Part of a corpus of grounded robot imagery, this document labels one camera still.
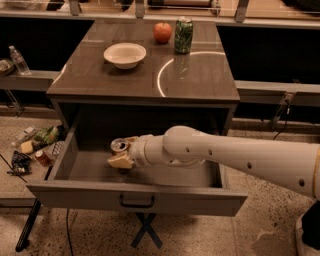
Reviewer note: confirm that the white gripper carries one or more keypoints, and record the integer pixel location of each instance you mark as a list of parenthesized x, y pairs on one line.
[(139, 152)]

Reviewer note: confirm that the orange soda can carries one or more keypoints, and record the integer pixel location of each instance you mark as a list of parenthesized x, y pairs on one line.
[(119, 145)]

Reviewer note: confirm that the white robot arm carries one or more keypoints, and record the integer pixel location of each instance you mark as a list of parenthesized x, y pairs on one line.
[(292, 165)]

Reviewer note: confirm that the open grey top drawer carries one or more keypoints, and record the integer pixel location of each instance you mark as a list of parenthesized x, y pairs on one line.
[(82, 178)]

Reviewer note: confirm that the grey cabinet counter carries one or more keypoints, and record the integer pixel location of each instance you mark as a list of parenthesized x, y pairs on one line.
[(98, 102)]

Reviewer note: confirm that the red can on floor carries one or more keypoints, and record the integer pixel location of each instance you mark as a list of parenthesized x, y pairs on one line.
[(42, 158)]

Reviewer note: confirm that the green soda can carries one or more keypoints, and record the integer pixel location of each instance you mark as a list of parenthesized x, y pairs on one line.
[(183, 35)]

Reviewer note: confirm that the clear blister tray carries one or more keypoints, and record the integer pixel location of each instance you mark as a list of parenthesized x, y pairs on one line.
[(57, 148)]

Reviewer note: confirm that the blue tape cross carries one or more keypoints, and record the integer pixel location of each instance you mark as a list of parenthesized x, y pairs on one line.
[(146, 228)]

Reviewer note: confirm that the green snack bag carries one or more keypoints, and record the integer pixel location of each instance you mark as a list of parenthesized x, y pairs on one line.
[(47, 135)]

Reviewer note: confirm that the white bowl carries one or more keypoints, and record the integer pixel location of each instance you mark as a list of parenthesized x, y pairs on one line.
[(125, 55)]

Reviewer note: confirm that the clear bottle on floor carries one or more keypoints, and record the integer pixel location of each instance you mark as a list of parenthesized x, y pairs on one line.
[(24, 136)]

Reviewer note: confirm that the yellow sponge on floor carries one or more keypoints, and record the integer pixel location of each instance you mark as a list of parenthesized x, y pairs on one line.
[(27, 148)]

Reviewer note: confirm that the dark blue snack bag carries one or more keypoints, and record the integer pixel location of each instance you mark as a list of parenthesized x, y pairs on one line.
[(19, 164)]

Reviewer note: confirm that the red apple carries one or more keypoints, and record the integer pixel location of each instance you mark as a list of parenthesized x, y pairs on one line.
[(162, 32)]

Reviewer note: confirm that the clear plastic water bottle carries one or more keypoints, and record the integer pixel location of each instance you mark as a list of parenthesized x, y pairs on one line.
[(19, 61)]

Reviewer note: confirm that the bowl on left shelf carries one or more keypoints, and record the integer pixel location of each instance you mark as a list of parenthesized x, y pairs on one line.
[(6, 67)]

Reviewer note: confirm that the black drawer handle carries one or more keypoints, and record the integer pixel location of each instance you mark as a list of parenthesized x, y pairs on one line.
[(136, 203)]

